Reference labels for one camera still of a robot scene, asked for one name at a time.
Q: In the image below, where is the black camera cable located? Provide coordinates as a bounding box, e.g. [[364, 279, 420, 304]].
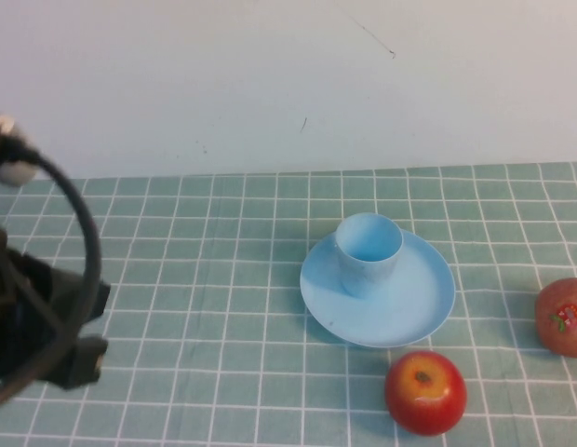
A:
[[0, 132, 104, 413]]

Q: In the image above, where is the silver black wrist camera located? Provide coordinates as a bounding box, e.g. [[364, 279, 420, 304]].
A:
[[0, 113, 39, 188]]

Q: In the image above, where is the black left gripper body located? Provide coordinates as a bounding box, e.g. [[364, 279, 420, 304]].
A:
[[0, 225, 87, 386]]

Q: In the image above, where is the light blue plastic cup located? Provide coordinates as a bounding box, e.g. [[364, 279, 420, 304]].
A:
[[334, 211, 405, 298]]

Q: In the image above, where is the green white checkered tablecloth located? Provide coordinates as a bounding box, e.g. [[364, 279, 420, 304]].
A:
[[0, 161, 577, 447]]

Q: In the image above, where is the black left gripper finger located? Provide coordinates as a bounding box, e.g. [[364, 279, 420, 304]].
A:
[[83, 278, 112, 323], [59, 335, 110, 391]]

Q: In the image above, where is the light blue plastic plate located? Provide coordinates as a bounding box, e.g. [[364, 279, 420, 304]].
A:
[[299, 227, 457, 349]]

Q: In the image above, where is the pale red apple with sticker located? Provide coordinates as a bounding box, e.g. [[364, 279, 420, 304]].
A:
[[534, 277, 577, 359]]

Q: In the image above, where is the red yellow apple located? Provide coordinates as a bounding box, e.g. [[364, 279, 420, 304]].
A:
[[384, 350, 468, 438]]

